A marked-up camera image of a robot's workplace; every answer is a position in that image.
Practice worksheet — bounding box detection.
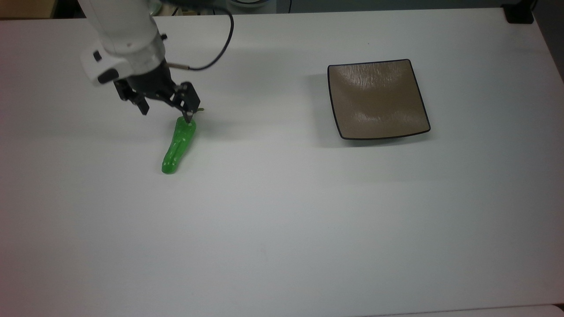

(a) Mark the brown square ceramic plate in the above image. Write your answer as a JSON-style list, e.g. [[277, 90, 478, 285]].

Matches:
[[327, 59, 431, 141]]

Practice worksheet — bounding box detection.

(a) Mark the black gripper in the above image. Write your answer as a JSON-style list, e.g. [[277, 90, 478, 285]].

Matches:
[[113, 59, 201, 123]]

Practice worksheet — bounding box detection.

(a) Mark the green chili pepper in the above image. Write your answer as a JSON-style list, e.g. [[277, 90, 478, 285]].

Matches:
[[161, 108, 204, 175]]

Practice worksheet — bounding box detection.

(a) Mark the black clamp block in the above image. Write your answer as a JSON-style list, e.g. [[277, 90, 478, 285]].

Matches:
[[502, 0, 535, 24]]

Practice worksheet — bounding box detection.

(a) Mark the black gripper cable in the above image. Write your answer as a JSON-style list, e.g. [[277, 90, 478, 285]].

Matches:
[[165, 0, 234, 71]]

